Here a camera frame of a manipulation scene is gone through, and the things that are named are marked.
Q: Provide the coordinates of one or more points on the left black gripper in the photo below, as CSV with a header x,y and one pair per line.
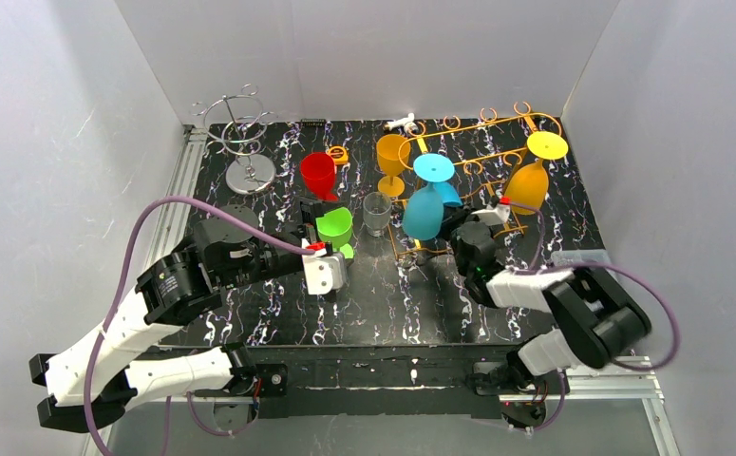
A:
x,y
308,228

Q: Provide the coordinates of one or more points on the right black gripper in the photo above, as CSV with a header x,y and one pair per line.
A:
x,y
463,227

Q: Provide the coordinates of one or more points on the green plastic wine glass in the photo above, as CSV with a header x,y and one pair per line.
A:
x,y
336,227

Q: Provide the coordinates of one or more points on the blue wine glass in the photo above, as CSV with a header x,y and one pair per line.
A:
x,y
448,194

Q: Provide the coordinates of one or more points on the teal wine glass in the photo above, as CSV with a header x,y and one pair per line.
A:
x,y
423,215

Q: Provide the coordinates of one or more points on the gold wire glass rack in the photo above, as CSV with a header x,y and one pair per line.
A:
x,y
512,158

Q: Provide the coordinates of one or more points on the orange wine glass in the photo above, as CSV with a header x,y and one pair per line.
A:
x,y
529,185
392,156

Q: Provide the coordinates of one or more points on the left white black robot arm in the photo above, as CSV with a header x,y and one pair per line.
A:
x,y
104,375

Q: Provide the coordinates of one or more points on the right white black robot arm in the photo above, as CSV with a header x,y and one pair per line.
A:
x,y
596,319

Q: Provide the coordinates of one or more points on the red plastic wine glass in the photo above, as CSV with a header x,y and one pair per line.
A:
x,y
318,172

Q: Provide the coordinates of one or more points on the silver round glass rack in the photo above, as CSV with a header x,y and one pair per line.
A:
x,y
237,124

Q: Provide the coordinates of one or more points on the clear glass tumbler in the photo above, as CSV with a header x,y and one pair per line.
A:
x,y
376,213

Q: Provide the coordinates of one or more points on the white small fitting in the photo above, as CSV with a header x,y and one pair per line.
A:
x,y
407,124

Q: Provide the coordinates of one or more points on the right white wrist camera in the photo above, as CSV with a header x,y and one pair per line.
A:
x,y
494,214

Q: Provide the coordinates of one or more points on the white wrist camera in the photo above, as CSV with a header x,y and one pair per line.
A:
x,y
494,214
324,273

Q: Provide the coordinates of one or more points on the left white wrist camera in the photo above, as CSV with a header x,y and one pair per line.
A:
x,y
324,273

